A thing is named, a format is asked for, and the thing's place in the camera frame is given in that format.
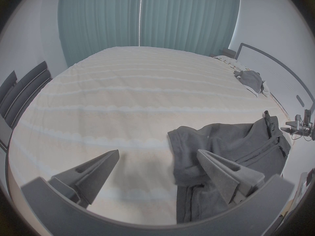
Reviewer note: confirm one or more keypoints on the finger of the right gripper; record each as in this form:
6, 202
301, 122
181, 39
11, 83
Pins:
292, 124
290, 130

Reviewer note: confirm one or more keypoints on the black polo shirt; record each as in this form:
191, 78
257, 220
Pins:
233, 141

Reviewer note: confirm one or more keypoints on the grey and white garment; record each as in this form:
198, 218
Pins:
249, 80

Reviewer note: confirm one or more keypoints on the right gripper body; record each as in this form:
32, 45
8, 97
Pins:
301, 129

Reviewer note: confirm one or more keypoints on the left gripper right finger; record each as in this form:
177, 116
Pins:
227, 181

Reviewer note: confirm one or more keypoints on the black chest of drawers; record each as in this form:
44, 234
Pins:
27, 92

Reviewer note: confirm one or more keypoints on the white printed pillow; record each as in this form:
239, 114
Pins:
227, 61

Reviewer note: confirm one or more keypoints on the grey bedside table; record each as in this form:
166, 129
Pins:
227, 52

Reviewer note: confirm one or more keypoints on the blue-green curtain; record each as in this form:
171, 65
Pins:
189, 18
98, 21

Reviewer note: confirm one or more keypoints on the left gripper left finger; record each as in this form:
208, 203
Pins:
89, 181

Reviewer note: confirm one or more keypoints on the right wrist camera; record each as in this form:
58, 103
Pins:
298, 118

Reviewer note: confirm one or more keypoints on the bed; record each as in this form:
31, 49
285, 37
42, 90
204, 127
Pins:
123, 102

